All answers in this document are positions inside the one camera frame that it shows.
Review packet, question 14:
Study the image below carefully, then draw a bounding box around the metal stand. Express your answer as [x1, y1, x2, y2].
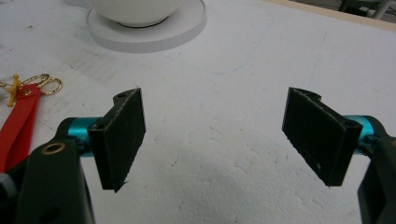
[337, 0, 396, 21]

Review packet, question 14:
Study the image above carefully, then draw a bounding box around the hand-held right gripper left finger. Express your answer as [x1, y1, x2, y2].
[55, 87, 147, 193]

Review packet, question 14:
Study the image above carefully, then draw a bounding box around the red strap keychain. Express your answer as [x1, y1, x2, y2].
[0, 73, 64, 174]

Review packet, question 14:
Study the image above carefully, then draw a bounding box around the white round coaster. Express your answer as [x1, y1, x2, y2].
[86, 0, 208, 54]

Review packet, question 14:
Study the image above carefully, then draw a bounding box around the white bowl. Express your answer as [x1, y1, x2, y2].
[84, 0, 185, 28]

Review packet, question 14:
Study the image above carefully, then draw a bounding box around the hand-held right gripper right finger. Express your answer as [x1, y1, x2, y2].
[281, 87, 389, 188]

